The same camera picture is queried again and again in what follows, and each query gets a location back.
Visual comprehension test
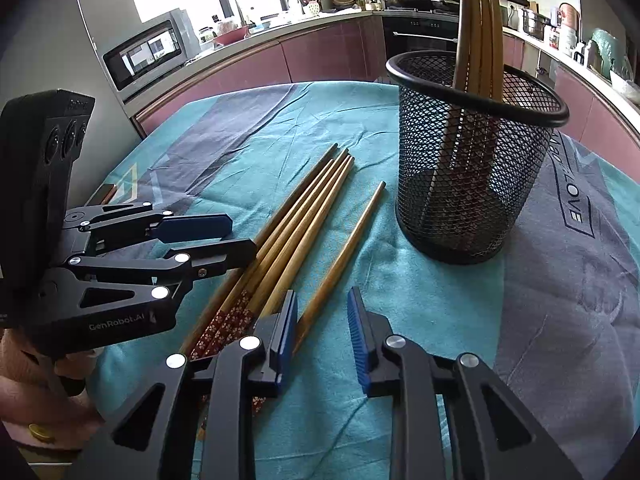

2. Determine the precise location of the single wooden chopstick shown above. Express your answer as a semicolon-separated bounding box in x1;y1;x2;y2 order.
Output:
293;181;386;354

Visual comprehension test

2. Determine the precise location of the black mesh utensil cup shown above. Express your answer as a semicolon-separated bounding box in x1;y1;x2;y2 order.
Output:
386;50;570;264

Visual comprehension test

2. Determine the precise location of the pink sleeve forearm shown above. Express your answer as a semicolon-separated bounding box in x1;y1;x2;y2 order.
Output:
3;412;104;453

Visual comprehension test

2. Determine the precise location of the person's left hand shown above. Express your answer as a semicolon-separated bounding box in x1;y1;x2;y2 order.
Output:
1;328;102;438

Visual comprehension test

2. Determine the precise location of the teal grey tablecloth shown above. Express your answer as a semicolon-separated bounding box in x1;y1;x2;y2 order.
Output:
107;82;639;479

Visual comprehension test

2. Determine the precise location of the white microwave oven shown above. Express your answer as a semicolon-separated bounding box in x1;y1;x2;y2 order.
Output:
99;9;201;102

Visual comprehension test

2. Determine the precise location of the red bowl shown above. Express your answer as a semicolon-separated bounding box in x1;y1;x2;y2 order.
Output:
214;26;248;47

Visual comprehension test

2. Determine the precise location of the black built-in oven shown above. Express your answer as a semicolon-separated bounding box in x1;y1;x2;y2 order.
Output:
382;11;459;58

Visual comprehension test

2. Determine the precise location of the black wok with lid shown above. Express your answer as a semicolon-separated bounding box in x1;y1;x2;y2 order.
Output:
385;0;421;10

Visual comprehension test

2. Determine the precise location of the steel stock pot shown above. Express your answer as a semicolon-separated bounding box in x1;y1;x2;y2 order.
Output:
521;9;550;41

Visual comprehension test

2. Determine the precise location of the pink kettle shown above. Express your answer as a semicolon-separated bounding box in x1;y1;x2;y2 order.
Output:
558;2;580;34

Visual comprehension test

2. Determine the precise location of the black camera box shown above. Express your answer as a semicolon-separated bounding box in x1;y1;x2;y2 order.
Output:
1;89;96;280

